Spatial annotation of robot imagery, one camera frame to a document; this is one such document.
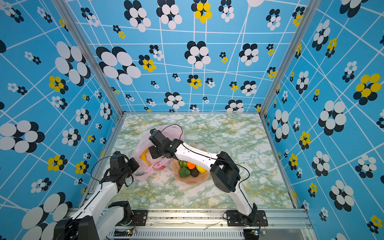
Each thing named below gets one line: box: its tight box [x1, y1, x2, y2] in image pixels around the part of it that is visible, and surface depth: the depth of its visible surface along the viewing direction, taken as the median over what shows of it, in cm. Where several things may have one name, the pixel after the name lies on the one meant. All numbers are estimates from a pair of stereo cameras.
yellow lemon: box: [196, 165, 207, 174], surface depth 86 cm
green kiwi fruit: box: [179, 160, 188, 168], surface depth 87 cm
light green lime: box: [179, 167, 191, 178], surface depth 84 cm
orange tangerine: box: [186, 161, 197, 170], surface depth 85 cm
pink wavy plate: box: [170, 159, 210, 186], surface depth 86 cm
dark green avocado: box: [190, 167, 200, 178], surface depth 86 cm
